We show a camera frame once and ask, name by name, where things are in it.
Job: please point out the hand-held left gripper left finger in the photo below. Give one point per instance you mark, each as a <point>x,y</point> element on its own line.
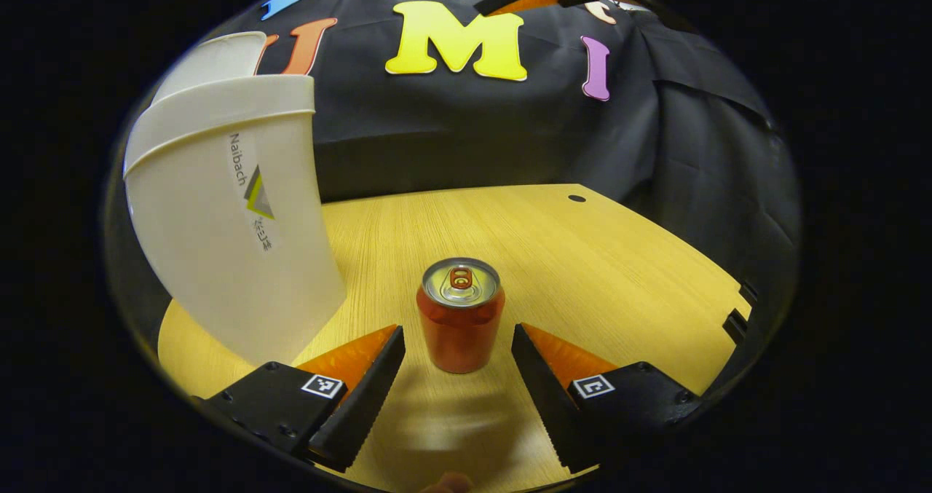
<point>364,405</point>

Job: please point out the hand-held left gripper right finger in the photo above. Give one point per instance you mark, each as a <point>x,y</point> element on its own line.
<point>550,405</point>

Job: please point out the red pop can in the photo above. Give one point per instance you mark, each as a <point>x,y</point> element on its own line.
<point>460,333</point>

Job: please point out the white desktop garbage bin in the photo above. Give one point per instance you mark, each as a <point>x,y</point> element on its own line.
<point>218,260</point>

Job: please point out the wooden desktop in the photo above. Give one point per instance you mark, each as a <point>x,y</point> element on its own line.
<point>582,274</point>

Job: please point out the black backdrop cloth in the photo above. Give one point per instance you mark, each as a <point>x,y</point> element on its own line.
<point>451,136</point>

